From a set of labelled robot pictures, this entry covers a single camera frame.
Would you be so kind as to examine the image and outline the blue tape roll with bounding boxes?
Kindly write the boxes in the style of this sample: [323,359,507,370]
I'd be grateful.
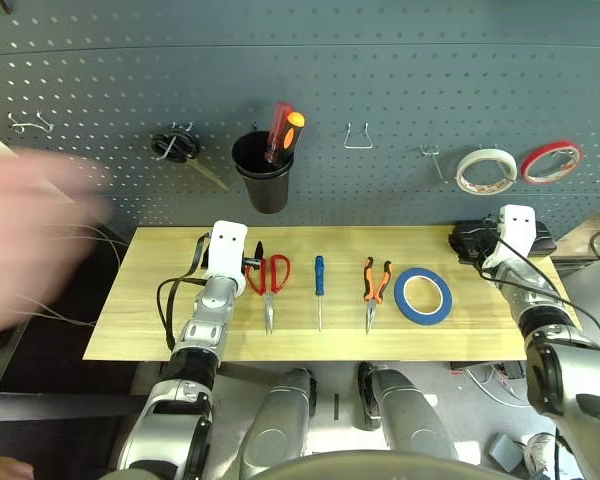
[393,267,454,326]

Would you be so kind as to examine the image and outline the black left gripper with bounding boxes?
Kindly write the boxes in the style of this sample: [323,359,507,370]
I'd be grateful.
[240,240,265,274]

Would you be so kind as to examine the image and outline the blue handled screwdriver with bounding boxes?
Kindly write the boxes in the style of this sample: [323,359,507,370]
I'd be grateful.
[313,254,326,332]

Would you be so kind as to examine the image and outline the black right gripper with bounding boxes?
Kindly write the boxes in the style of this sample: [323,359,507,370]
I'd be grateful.
[473,233,502,269]

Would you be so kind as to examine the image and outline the silver straight peg hook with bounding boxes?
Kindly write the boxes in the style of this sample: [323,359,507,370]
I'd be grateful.
[419,143,449,184]

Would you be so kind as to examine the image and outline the orange black needle-nose pliers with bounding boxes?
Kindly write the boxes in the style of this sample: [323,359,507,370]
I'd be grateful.
[362,256,394,335]

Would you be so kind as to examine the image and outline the grey robot torso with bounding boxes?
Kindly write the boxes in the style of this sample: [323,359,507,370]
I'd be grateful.
[259,449,501,480]

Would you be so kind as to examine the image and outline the orange black handled screwdriver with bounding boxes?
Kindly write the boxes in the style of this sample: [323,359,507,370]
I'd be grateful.
[274,111,306,166]

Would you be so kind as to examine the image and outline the silver robot leg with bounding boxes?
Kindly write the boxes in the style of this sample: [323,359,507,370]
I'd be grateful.
[357,362,459,461]
[239,368,319,480]

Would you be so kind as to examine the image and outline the silver double peg hook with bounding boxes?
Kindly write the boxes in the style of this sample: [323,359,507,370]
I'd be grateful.
[154,121,195,161]

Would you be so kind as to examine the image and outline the black plastic cup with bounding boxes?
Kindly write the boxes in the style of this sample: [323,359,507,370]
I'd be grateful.
[230,130,295,215]

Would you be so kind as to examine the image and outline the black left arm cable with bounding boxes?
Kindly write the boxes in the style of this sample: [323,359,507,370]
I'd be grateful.
[155,232,216,351]

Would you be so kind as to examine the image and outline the grey metal pegboard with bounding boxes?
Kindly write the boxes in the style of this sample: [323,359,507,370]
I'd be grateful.
[0,0,600,241]

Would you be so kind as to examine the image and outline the black plastic tool case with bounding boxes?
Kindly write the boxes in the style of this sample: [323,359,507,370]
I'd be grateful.
[448,219,557,265]

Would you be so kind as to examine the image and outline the silver right robot leg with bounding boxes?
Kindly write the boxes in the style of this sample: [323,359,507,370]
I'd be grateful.
[357,362,459,461]

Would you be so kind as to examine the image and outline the silver wire loop hook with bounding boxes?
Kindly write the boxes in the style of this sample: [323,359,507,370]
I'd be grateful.
[343,121,374,150]

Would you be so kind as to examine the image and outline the red tape roll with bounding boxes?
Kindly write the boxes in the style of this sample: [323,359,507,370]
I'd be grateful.
[520,140,584,185]

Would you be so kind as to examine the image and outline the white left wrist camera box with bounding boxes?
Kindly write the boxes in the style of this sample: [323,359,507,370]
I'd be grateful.
[202,219,249,292]

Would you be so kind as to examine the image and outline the red handled scissors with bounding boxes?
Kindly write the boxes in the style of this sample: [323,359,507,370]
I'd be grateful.
[244,253,292,336]

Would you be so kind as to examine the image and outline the black handled scissors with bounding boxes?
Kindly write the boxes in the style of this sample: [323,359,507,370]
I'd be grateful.
[150,127,230,192]

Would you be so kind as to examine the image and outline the silver bent wire hook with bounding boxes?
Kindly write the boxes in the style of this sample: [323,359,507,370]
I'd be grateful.
[8,110,55,135]

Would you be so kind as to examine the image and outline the white tape roll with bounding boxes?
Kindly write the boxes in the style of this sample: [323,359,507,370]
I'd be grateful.
[454,148,519,197]

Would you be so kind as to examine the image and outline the grey white sneaker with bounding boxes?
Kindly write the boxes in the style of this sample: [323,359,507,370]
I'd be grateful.
[522,432,556,474]

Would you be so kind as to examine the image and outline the grey foot pedal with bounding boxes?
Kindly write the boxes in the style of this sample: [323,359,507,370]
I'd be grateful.
[488,433,524,471]

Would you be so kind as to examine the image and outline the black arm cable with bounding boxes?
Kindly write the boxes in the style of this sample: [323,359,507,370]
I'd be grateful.
[477,234,600,351]
[155,232,216,351]

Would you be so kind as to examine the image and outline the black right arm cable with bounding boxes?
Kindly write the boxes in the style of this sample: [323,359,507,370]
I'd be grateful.
[477,234,600,351]

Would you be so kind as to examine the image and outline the coloured floor wire bundle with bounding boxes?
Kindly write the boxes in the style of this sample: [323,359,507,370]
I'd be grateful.
[449,359,529,409]

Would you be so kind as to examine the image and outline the silver left robot leg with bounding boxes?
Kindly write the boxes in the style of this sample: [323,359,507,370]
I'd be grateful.
[239,368,319,480]

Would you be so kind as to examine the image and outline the thin white cables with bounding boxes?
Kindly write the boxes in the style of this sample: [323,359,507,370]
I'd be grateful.
[9,222,129,329]

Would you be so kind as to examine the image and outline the person bare hand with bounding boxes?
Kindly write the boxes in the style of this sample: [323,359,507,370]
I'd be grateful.
[0,147,114,339]

